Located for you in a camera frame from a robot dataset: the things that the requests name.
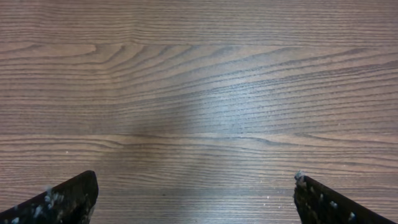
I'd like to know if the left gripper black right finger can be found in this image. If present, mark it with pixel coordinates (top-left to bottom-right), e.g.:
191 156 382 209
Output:
293 171 395 224

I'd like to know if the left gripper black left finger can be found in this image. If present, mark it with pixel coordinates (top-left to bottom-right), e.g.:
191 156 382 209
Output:
1 170 99 224

